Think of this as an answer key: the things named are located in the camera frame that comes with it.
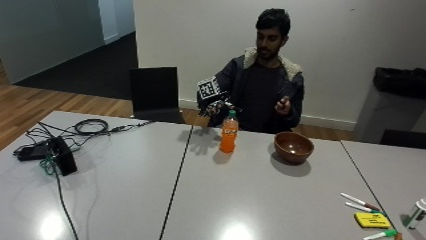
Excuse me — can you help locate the white marker cube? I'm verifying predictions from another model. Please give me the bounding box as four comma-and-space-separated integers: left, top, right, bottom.
196, 76, 224, 100

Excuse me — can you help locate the orange soda bottle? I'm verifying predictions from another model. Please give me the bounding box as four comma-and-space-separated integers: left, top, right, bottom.
219, 109, 240, 154

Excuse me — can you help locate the the person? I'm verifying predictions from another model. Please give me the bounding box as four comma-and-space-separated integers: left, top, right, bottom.
207, 8, 307, 135

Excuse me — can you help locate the black chair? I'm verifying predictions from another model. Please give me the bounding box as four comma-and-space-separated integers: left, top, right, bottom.
128, 66, 187, 125

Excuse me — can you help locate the brown wooden bowl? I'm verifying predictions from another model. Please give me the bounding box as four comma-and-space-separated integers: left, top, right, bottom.
273, 131, 316, 165

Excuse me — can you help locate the grey cabinet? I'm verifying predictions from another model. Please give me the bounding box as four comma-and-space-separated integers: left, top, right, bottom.
353, 83, 426, 145

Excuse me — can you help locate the black electronic box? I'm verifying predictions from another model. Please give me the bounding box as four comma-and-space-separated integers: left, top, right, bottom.
47, 136, 79, 177

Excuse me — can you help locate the black bag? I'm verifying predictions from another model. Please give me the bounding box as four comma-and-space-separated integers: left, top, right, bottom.
373, 66, 426, 100

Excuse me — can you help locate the red-capped white marker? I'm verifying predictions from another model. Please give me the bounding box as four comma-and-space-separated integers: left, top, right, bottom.
340, 192, 383, 212

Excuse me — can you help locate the green-capped white marker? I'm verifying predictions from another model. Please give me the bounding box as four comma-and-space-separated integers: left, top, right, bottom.
345, 201, 384, 214
363, 229, 400, 240

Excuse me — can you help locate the flat black device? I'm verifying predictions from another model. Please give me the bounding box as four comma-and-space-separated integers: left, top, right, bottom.
13, 143, 53, 162

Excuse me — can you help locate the yellow sticky note pad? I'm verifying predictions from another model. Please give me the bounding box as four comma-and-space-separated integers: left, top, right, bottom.
353, 211, 393, 230

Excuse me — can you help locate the white spray bottle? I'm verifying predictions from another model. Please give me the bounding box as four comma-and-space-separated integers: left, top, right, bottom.
405, 198, 426, 230

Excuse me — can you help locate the coiled black cable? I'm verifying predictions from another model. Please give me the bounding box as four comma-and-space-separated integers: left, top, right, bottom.
72, 118, 111, 136

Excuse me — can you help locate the green cable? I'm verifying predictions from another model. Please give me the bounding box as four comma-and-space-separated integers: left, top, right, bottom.
39, 151, 62, 176

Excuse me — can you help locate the long black cable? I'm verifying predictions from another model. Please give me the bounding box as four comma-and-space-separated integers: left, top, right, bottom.
53, 166, 82, 240

